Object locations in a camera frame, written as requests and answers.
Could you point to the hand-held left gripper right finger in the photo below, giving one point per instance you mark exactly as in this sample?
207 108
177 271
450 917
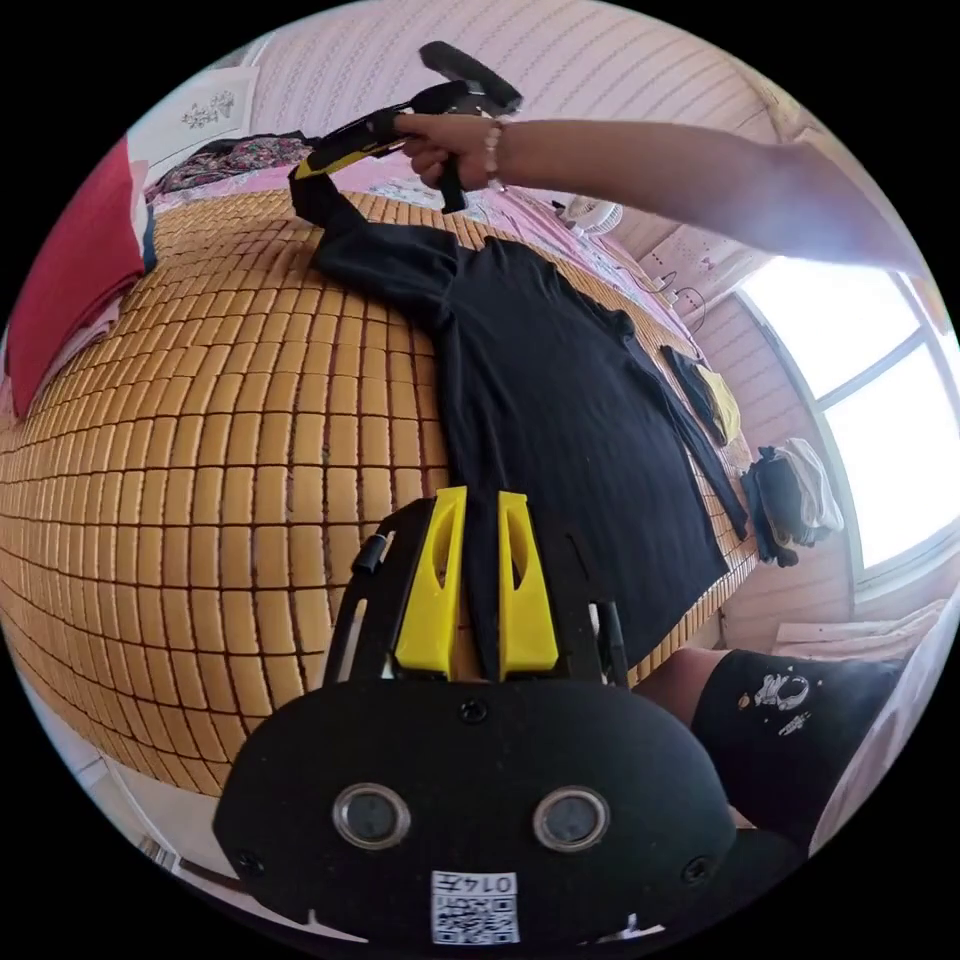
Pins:
531 615

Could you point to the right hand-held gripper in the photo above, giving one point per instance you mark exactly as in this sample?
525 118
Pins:
439 101

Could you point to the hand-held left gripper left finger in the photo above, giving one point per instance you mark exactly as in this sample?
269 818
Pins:
429 600

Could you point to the black long sleeve shirt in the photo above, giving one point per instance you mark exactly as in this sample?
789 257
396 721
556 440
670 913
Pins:
555 390

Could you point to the person's right forearm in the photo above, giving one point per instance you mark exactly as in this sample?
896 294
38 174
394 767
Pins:
675 176

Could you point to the person's right hand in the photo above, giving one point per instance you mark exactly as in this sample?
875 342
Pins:
450 146

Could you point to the floral garment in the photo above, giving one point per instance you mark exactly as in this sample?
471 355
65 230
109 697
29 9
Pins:
225 157

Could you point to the red folded blanket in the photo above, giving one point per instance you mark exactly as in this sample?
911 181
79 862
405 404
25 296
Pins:
75 255

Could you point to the white fan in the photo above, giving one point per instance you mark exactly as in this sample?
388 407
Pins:
592 216

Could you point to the person's body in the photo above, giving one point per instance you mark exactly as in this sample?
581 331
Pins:
787 727

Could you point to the black and yellow garment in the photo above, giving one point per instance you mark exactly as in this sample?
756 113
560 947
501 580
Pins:
709 390

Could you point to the pile of clothes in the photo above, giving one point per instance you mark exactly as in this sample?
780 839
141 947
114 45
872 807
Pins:
795 502

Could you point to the window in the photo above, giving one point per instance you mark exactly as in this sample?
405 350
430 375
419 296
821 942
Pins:
885 420

